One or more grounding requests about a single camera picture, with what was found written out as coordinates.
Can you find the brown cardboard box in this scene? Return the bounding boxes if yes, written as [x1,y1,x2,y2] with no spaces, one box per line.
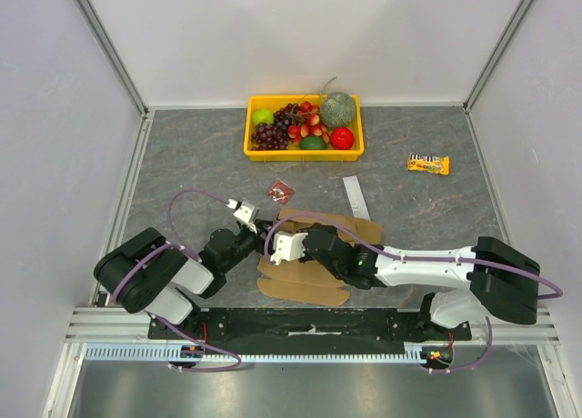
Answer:
[256,214,382,306]

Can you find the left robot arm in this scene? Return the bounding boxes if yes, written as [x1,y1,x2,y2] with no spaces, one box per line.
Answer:
[94,219,273,339]

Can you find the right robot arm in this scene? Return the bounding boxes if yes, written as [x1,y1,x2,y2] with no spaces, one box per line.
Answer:
[302,224,540,340]

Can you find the silver toothpaste box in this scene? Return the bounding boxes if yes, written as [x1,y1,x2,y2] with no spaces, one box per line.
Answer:
[343,175,371,221]

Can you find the red sachet packet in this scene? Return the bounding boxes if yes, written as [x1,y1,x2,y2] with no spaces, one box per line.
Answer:
[266,179,296,205]

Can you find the dark purple grape bunch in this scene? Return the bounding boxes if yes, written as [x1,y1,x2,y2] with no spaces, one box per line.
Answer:
[250,123,289,151]

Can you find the green avocado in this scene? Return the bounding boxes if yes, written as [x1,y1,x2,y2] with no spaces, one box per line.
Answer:
[299,135,327,150]

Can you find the green apple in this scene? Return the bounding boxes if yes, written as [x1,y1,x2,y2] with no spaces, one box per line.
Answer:
[251,108,274,126]

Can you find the upper purple grape bunch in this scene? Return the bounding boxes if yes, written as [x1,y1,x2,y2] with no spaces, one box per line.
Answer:
[273,104,300,127]

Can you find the red grape bunch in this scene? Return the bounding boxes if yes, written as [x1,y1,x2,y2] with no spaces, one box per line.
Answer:
[287,100,329,147]

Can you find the yellow plastic bin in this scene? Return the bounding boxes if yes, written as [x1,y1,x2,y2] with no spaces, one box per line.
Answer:
[243,95,366,162]

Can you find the red apple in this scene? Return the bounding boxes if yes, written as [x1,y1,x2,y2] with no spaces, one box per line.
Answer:
[329,126,355,151]

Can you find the netted green melon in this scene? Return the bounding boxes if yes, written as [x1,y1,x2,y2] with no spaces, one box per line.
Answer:
[320,92,356,129]

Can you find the yellow candy bag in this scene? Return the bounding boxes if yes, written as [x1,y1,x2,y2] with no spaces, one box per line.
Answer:
[406,154,450,175]

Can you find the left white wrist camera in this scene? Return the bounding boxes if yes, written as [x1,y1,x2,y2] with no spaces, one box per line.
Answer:
[226,199,258,234]

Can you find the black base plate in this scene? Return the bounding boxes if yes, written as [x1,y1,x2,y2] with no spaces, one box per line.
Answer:
[177,308,472,344]

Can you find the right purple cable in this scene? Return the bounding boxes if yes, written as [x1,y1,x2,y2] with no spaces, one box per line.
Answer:
[263,213,564,374]

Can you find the slotted cable duct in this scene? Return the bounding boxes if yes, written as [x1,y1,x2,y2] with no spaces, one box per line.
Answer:
[85,343,426,364]

